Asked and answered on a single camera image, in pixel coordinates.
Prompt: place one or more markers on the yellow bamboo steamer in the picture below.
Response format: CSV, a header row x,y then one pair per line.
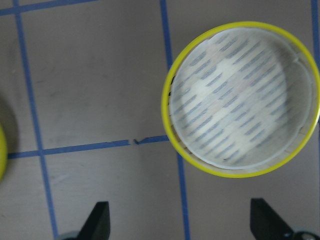
x,y
241,100
3,153

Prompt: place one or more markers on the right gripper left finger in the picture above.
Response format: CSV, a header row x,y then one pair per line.
x,y
97,225

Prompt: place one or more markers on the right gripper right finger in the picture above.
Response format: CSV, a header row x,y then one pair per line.
x,y
266,224

